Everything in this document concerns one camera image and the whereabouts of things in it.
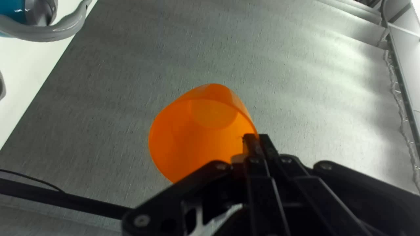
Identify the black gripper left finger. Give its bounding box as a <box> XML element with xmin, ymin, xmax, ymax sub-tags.
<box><xmin>242</xmin><ymin>132</ymin><xmax>276</xmax><ymax>190</ymax></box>

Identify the large teal pot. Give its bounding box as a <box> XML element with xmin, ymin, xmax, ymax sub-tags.
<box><xmin>0</xmin><ymin>0</ymin><xmax>96</xmax><ymax>43</ymax></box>

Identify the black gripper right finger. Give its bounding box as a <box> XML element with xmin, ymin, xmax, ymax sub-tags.
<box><xmin>258</xmin><ymin>132</ymin><xmax>296</xmax><ymax>177</ymax></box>

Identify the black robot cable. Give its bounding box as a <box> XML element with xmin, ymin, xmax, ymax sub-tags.
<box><xmin>0</xmin><ymin>168</ymin><xmax>133</xmax><ymax>220</ymax></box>

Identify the orange plastic cup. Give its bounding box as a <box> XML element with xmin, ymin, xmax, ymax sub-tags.
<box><xmin>149</xmin><ymin>82</ymin><xmax>260</xmax><ymax>185</ymax></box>

